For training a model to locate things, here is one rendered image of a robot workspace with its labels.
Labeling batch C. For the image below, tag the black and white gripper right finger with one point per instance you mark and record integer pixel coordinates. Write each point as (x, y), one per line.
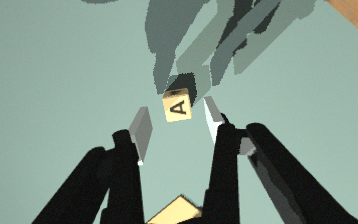
(297, 196)

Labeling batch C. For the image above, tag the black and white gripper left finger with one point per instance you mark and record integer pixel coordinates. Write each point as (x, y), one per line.
(80, 197)

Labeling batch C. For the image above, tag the cream letter a block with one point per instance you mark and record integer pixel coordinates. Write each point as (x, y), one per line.
(177, 105)

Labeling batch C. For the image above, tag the tan square mat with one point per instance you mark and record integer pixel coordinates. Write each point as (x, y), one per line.
(178, 210)

